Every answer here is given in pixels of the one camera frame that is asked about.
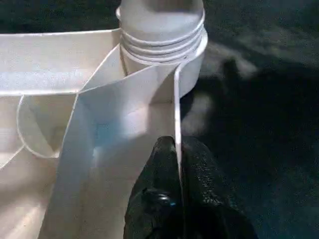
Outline white plastic table top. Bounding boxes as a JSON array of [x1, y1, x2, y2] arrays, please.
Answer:
[[0, 28, 209, 239]]

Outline white plastic table leg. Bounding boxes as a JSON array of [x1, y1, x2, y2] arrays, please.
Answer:
[[115, 0, 206, 67]]

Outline black work mat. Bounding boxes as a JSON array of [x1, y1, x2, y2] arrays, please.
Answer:
[[0, 0, 319, 239]]

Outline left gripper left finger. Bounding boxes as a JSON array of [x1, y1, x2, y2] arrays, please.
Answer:
[[124, 135, 184, 239]]

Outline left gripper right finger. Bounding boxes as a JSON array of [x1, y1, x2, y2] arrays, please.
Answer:
[[179, 136, 260, 239]]

